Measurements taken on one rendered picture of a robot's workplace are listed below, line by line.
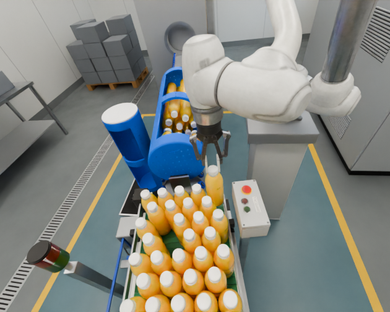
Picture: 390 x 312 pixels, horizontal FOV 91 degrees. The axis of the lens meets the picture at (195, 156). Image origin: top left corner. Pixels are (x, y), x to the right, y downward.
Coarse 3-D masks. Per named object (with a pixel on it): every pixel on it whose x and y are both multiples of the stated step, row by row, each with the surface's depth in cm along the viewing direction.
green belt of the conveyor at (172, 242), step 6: (222, 204) 97; (222, 210) 95; (168, 234) 90; (174, 234) 90; (168, 240) 88; (174, 240) 88; (228, 240) 85; (168, 246) 86; (174, 246) 86; (180, 246) 86; (228, 246) 83; (144, 252) 86; (234, 276) 75; (228, 282) 74; (234, 282) 74; (234, 288) 72; (138, 294) 75
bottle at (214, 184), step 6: (210, 180) 74; (216, 180) 74; (222, 180) 76; (210, 186) 75; (216, 186) 75; (222, 186) 78; (210, 192) 78; (216, 192) 77; (222, 192) 80; (216, 198) 80; (222, 198) 83; (216, 204) 84
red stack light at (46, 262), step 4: (52, 244) 57; (52, 248) 56; (56, 248) 58; (52, 252) 56; (56, 252) 57; (48, 256) 55; (52, 256) 56; (56, 256) 57; (44, 260) 54; (48, 260) 55; (52, 260) 56; (32, 264) 53; (36, 264) 53; (40, 264) 54; (44, 264) 55; (48, 264) 55
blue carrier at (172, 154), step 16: (176, 80) 152; (160, 96) 124; (176, 96) 113; (160, 112) 109; (160, 128) 125; (160, 144) 86; (176, 144) 85; (160, 160) 92; (176, 160) 92; (192, 160) 93; (160, 176) 100; (192, 176) 102
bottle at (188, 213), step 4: (196, 204) 81; (184, 208) 78; (188, 208) 77; (192, 208) 78; (196, 208) 79; (184, 212) 78; (188, 212) 77; (192, 212) 78; (184, 216) 80; (188, 216) 78; (192, 216) 78
